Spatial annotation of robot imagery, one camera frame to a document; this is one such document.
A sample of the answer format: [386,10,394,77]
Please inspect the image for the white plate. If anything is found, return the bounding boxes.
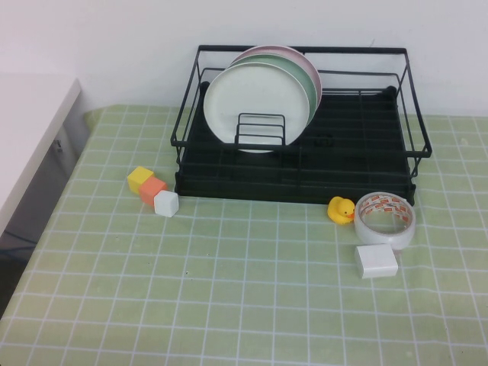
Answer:
[202,63,311,154]

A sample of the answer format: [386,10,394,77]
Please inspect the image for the black wire dish rack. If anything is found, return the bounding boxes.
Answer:
[170,44,432,206]

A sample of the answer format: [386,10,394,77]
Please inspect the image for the pink plate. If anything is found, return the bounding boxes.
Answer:
[230,44,324,106]

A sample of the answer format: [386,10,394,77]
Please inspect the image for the white rectangular block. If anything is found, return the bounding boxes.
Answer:
[354,244,400,280]

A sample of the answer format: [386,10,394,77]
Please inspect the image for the white side table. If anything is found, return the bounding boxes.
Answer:
[0,74,92,245]

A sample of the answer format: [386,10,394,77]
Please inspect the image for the green checked tablecloth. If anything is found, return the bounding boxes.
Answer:
[0,103,488,366]

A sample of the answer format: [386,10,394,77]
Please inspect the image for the clear tape roll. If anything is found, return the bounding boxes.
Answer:
[354,192,416,252]

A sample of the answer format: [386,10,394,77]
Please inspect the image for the blue cable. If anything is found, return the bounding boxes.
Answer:
[2,230,35,256]

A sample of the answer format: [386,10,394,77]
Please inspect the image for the yellow rubber duck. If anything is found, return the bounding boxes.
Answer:
[326,196,356,226]

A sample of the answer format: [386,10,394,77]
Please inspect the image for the white cube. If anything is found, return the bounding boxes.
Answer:
[152,190,180,217]

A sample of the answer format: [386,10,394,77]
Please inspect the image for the pale green plate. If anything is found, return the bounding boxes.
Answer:
[224,53,319,127]

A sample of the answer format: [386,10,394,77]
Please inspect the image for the orange cube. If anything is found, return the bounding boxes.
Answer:
[138,177,169,208]

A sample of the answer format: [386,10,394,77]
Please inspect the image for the yellow cube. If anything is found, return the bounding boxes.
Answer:
[127,166,155,197]

